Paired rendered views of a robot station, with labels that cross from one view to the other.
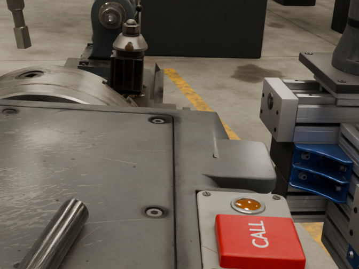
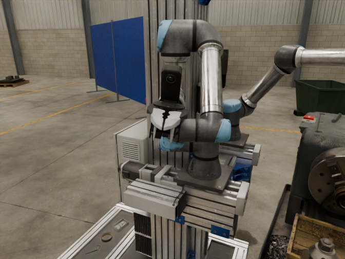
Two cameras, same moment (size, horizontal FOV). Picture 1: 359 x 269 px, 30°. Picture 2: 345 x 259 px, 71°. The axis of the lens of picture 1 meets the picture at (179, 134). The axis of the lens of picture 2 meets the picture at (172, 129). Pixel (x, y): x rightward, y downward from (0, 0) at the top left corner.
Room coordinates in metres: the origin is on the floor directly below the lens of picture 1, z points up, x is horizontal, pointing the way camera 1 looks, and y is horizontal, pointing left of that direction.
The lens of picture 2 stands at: (2.21, 0.07, 1.72)
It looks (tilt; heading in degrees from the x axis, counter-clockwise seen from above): 20 degrees down; 215
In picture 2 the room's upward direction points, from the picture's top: straight up
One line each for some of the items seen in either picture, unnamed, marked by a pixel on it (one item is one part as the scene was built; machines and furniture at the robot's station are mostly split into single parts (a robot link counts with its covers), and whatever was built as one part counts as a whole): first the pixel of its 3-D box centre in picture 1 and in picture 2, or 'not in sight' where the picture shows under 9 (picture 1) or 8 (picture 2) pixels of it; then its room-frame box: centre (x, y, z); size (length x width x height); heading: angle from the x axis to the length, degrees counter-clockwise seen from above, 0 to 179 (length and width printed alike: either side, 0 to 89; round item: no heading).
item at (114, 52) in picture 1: (126, 69); not in sight; (1.48, 0.13, 1.07); 0.07 x 0.07 x 0.10; 2
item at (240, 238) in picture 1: (257, 245); (308, 117); (0.43, -0.06, 1.26); 0.06 x 0.06 x 0.02; 2
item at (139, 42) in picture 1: (130, 41); (324, 252); (1.49, 0.13, 1.13); 0.08 x 0.08 x 0.03
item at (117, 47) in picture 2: not in sight; (115, 62); (-2.97, -5.62, 1.18); 4.12 x 0.80 x 2.35; 70
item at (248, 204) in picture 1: (247, 207); not in sight; (0.49, -0.06, 1.26); 0.02 x 0.02 x 0.01
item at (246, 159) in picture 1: (229, 169); (306, 127); (0.60, -0.05, 1.24); 0.09 x 0.08 x 0.03; 2
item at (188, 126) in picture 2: not in sight; (177, 130); (1.59, -0.33, 1.46); 0.11 x 0.08 x 0.11; 121
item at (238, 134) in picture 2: not in sight; (229, 129); (0.82, -0.46, 1.21); 0.15 x 0.15 x 0.10
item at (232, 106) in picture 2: not in sight; (231, 111); (0.81, -0.45, 1.33); 0.13 x 0.12 x 0.14; 170
